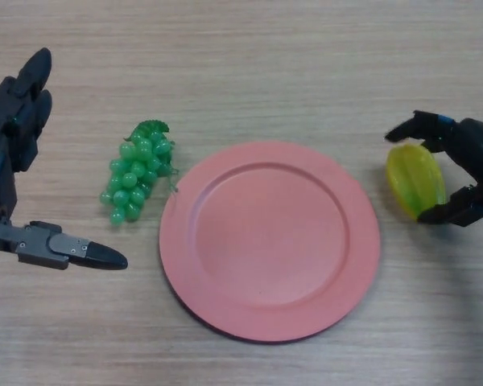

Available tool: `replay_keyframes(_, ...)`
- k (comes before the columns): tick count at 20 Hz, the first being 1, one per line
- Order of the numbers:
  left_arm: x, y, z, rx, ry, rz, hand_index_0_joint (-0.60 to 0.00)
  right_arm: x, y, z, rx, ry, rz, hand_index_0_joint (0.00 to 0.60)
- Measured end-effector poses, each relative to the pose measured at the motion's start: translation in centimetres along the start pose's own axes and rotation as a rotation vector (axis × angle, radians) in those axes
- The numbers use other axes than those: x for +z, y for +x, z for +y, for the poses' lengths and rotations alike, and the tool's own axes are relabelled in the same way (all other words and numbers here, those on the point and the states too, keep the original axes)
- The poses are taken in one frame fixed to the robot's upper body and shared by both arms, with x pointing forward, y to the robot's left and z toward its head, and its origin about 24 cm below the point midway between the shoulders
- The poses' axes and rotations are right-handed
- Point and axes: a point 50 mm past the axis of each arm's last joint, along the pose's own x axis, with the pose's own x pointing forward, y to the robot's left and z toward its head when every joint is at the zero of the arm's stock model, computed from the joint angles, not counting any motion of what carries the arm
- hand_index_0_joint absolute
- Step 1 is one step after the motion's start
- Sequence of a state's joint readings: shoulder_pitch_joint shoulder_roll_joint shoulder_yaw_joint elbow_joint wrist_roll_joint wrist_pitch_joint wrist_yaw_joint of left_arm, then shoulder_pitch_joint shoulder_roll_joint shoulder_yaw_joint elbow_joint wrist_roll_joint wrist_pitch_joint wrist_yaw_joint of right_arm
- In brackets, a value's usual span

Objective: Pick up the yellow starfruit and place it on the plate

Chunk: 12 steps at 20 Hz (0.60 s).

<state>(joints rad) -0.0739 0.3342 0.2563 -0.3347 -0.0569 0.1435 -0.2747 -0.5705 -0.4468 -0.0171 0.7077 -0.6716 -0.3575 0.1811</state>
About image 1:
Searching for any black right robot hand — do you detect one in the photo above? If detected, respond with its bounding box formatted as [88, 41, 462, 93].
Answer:
[384, 110, 483, 227]

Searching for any yellow green starfruit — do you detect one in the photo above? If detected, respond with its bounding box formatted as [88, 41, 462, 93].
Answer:
[386, 144, 448, 222]

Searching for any pink round plate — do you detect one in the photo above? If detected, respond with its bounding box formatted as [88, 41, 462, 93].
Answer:
[159, 140, 382, 343]

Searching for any green grape bunch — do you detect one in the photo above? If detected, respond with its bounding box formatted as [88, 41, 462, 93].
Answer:
[100, 119, 182, 225]

